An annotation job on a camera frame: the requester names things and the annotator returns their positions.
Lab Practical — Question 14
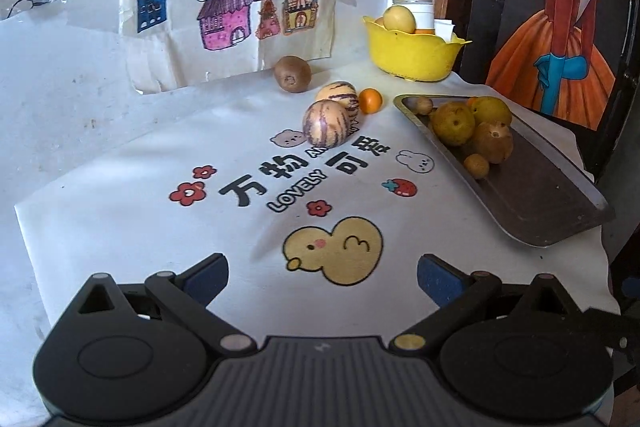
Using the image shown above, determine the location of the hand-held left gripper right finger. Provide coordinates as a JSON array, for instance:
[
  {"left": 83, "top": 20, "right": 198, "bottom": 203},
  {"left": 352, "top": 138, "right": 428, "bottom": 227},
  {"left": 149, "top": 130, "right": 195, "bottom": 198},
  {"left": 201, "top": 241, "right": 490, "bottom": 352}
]
[{"left": 390, "top": 254, "right": 582, "bottom": 354}]

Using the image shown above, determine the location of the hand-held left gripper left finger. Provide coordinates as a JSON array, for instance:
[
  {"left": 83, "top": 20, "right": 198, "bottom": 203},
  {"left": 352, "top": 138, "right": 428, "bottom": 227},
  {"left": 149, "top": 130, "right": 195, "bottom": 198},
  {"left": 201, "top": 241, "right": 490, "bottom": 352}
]
[{"left": 65, "top": 253, "right": 258, "bottom": 354}]

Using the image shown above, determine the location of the metal tray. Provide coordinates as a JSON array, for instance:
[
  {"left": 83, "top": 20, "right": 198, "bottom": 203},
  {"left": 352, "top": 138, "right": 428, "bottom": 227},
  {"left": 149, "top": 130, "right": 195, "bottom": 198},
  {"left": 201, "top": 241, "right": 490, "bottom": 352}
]
[{"left": 393, "top": 94, "right": 617, "bottom": 248}]

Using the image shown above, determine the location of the large yellow-green round fruit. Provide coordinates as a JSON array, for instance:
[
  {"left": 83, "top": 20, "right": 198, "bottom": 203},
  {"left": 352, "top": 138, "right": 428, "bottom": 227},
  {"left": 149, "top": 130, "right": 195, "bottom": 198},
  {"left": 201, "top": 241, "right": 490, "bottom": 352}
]
[
  {"left": 472, "top": 97, "right": 513, "bottom": 128},
  {"left": 432, "top": 102, "right": 476, "bottom": 146}
]

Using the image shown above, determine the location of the purple striped pepino melon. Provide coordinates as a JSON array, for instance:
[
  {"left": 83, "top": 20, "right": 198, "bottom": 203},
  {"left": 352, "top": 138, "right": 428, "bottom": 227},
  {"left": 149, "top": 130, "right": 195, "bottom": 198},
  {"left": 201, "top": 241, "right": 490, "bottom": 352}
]
[{"left": 302, "top": 99, "right": 352, "bottom": 148}]

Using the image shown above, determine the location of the cream striped pepino melon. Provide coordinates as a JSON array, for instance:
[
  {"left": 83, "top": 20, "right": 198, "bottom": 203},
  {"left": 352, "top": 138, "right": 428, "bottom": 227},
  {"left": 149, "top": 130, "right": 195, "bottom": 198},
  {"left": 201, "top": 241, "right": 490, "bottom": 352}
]
[{"left": 314, "top": 81, "right": 360, "bottom": 112}]

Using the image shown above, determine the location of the brown kiwi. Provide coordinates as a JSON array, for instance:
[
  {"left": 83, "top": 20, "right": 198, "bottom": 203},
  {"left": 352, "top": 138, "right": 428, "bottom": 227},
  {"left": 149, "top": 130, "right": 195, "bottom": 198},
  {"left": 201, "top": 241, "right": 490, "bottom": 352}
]
[{"left": 273, "top": 55, "right": 312, "bottom": 94}]

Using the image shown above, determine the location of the white printed tablecloth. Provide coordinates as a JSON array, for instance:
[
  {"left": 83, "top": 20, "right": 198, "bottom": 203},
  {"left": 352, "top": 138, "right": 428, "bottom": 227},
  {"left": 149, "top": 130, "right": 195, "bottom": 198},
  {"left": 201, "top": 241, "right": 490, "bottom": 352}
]
[{"left": 15, "top": 57, "right": 612, "bottom": 344}]

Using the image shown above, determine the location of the yellow plastic bowl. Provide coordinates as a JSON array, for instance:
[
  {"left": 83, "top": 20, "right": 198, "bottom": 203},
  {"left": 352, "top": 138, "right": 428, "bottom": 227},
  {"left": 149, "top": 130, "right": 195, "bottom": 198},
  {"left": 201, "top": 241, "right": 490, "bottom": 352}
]
[{"left": 363, "top": 16, "right": 473, "bottom": 82}]

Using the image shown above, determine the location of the white paper box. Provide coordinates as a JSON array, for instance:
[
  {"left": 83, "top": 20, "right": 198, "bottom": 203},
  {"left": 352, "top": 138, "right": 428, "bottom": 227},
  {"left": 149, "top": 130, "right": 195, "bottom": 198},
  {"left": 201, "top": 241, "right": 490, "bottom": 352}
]
[{"left": 433, "top": 19, "right": 457, "bottom": 42}]

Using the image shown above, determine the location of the yellow round fruit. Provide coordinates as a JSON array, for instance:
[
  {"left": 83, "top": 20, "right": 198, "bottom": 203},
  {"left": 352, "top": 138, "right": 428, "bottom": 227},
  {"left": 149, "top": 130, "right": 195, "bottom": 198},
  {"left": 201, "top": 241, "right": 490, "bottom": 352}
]
[{"left": 383, "top": 6, "right": 417, "bottom": 34}]

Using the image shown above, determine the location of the orange dress girl painting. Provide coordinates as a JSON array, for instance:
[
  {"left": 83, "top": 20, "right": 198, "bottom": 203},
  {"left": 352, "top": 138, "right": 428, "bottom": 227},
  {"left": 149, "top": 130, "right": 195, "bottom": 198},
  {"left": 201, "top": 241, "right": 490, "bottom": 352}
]
[{"left": 482, "top": 0, "right": 631, "bottom": 131}]

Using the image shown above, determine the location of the white jar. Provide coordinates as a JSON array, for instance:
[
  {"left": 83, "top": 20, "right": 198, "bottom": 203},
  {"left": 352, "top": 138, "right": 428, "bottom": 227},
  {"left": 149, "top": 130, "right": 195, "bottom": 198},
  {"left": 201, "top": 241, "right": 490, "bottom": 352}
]
[{"left": 392, "top": 0, "right": 435, "bottom": 32}]

